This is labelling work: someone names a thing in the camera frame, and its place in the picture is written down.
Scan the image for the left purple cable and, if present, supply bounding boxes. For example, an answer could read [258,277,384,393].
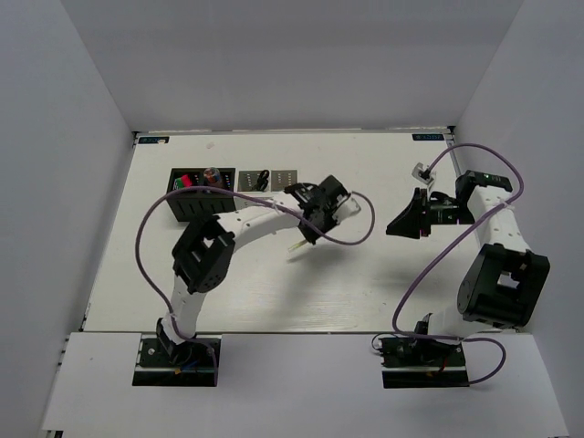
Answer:
[136,185,377,387]

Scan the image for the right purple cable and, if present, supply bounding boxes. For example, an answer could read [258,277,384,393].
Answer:
[371,143,526,385]

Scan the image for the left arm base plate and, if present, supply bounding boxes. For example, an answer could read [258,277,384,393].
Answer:
[131,337,222,388]

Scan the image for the black desk organizer box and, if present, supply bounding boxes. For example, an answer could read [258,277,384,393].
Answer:
[167,168,235,223]

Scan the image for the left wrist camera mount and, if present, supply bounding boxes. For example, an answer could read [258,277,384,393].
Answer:
[333,193,361,224]

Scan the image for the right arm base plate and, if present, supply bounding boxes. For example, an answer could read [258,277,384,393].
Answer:
[372,335,470,390]

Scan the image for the blue label sticker left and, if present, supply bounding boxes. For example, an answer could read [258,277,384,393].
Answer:
[138,136,170,144]

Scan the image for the blue label sticker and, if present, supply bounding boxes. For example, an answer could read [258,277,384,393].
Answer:
[138,136,170,144]
[412,133,444,141]

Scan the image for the purple cable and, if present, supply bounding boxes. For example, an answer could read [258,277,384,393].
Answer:
[136,185,377,387]
[371,143,526,385]

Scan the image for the yellow highlighter pen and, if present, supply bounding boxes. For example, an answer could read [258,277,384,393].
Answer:
[287,240,308,253]

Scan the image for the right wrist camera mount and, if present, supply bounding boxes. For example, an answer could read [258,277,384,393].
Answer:
[412,162,436,195]

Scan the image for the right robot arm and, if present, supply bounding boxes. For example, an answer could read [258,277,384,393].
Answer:
[386,171,550,364]

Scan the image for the white desk organizer box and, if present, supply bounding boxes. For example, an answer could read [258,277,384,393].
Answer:
[235,170,298,200]

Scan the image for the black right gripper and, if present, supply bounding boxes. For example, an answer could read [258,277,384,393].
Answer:
[386,187,477,239]

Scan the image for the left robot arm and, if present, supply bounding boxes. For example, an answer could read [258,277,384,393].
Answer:
[156,175,360,365]

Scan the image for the black handled scissors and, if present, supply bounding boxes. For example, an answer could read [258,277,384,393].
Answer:
[253,169,270,192]

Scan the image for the blue label sticker right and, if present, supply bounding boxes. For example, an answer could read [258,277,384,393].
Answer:
[412,133,444,141]

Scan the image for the pink cap black highlighter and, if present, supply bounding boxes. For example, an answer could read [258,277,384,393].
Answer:
[180,174,193,187]

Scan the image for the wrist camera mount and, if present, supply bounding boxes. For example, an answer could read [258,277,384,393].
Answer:
[333,193,361,224]
[412,162,436,195]

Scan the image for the pink marker set tube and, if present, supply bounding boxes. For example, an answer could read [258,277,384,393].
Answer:
[203,167,223,188]

